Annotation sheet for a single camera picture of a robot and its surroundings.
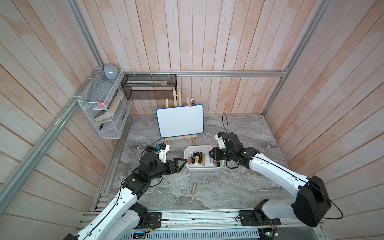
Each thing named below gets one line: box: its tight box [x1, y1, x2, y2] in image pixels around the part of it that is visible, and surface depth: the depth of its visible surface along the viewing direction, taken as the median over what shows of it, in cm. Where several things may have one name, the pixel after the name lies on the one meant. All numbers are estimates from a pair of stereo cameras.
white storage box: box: [184, 145, 225, 172], surface depth 95 cm
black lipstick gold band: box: [198, 151, 203, 164], surface depth 97 cm
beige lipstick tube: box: [201, 153, 206, 166], surface depth 95 cm
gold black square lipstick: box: [194, 151, 200, 164], surface depth 95 cm
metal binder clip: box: [189, 98, 198, 107], surface depth 90 cm
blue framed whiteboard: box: [156, 104, 204, 138], surface depth 94 cm
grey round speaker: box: [103, 64, 119, 81], surface depth 83 cm
